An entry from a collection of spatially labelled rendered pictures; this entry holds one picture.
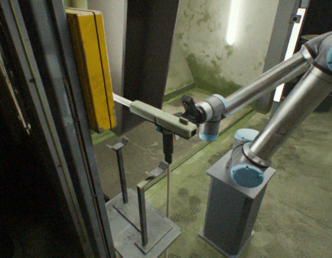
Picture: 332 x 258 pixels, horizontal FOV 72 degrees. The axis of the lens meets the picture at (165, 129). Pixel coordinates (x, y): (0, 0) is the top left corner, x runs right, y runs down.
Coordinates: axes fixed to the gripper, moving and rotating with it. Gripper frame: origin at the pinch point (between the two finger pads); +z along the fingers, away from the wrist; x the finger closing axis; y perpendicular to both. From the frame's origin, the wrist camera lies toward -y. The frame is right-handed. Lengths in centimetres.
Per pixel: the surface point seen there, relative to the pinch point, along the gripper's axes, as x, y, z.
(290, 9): 49, -22, -261
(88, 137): -3.1, -12.4, 30.4
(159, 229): -9.6, 35.4, 13.1
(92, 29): -5.9, -36.6, 26.7
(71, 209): 47, 61, 25
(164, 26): 97, -14, -103
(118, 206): 10.5, 35.5, 17.0
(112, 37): 89, -15, -43
